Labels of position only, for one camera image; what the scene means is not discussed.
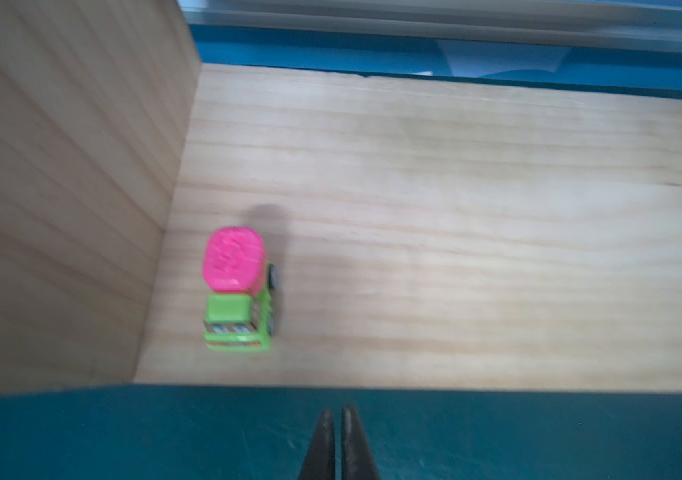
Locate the wooden shelf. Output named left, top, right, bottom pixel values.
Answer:
left=0, top=1, right=682, bottom=395

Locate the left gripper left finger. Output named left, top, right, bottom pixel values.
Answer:
left=298, top=409, right=336, bottom=480

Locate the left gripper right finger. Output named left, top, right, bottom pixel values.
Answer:
left=341, top=404, right=381, bottom=480

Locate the pink cab green truck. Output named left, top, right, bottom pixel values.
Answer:
left=202, top=226, right=277, bottom=353

